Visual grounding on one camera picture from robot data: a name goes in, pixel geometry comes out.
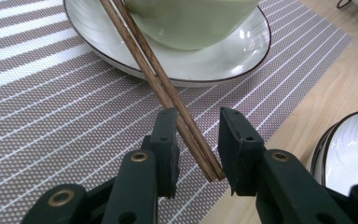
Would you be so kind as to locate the brown wooden chopstick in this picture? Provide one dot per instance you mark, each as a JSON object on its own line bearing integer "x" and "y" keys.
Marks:
{"x": 150, "y": 54}
{"x": 136, "y": 59}

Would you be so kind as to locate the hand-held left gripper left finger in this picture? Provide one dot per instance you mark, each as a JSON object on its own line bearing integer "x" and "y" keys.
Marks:
{"x": 164, "y": 155}

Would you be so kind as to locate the white plate dark rim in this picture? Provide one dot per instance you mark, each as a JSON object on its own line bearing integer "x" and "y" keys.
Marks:
{"x": 217, "y": 65}
{"x": 351, "y": 149}

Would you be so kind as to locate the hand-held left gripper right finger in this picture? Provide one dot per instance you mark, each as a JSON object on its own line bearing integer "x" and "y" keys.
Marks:
{"x": 239, "y": 155}

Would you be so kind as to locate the brown white striped placemat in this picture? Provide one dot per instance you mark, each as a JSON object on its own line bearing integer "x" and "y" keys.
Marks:
{"x": 59, "y": 124}

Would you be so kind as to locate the green ceramic bowl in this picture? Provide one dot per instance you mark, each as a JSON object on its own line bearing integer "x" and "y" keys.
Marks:
{"x": 192, "y": 25}

